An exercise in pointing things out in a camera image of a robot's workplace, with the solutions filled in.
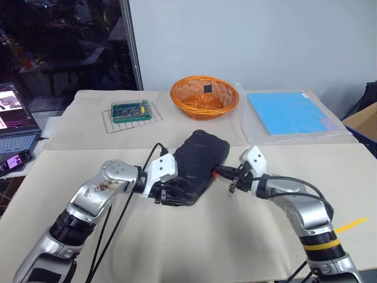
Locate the narrow beige table sheet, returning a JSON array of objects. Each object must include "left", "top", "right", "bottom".
[{"left": 46, "top": 89, "right": 361, "bottom": 150}]

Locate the green circuit board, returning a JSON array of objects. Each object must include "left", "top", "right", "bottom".
[{"left": 111, "top": 99, "right": 153, "bottom": 124}]

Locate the metal frame post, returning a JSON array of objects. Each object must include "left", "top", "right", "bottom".
[{"left": 120, "top": 0, "right": 145, "bottom": 91}]

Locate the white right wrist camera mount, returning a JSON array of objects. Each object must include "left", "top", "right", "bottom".
[{"left": 239, "top": 145, "right": 267, "bottom": 178}]

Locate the black smartphone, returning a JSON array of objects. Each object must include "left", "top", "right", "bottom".
[{"left": 0, "top": 149, "right": 34, "bottom": 178}]

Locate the blue sheet in plastic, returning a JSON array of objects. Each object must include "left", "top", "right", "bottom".
[{"left": 236, "top": 83, "right": 355, "bottom": 146}]

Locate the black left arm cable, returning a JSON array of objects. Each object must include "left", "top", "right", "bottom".
[{"left": 87, "top": 143, "right": 169, "bottom": 283}]

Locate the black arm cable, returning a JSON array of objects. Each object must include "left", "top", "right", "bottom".
[
  {"left": 259, "top": 173, "right": 336, "bottom": 221},
  {"left": 87, "top": 143, "right": 169, "bottom": 283}
]

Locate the open laptop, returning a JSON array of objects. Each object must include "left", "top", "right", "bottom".
[{"left": 0, "top": 83, "right": 42, "bottom": 154}]

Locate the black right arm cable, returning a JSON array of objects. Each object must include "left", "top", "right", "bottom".
[{"left": 259, "top": 173, "right": 336, "bottom": 221}]

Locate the metal wire rack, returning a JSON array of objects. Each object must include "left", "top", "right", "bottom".
[{"left": 101, "top": 101, "right": 164, "bottom": 135}]

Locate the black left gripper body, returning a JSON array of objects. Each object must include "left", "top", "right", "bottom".
[{"left": 152, "top": 176, "right": 181, "bottom": 205}]

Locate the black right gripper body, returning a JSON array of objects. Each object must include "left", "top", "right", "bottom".
[{"left": 228, "top": 164, "right": 254, "bottom": 194}]

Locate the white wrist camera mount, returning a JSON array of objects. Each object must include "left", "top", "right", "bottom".
[
  {"left": 239, "top": 145, "right": 267, "bottom": 178},
  {"left": 143, "top": 153, "right": 179, "bottom": 198}
]

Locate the black bag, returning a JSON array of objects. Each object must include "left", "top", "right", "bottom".
[{"left": 343, "top": 81, "right": 377, "bottom": 120}]

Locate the orange woven basket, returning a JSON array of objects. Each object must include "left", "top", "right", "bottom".
[{"left": 169, "top": 75, "right": 240, "bottom": 120}]

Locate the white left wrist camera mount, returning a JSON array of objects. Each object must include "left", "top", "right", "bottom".
[{"left": 143, "top": 153, "right": 179, "bottom": 198}]

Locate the yellow floor tape strip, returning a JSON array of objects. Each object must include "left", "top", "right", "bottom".
[{"left": 335, "top": 217, "right": 369, "bottom": 234}]

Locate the black plastic tool case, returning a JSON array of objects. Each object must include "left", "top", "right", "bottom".
[{"left": 163, "top": 129, "right": 231, "bottom": 208}]

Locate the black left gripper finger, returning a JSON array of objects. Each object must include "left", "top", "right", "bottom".
[
  {"left": 168, "top": 178, "right": 191, "bottom": 193},
  {"left": 161, "top": 196, "right": 191, "bottom": 208}
]

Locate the cardboard box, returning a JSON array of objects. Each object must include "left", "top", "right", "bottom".
[{"left": 342, "top": 102, "right": 377, "bottom": 143}]

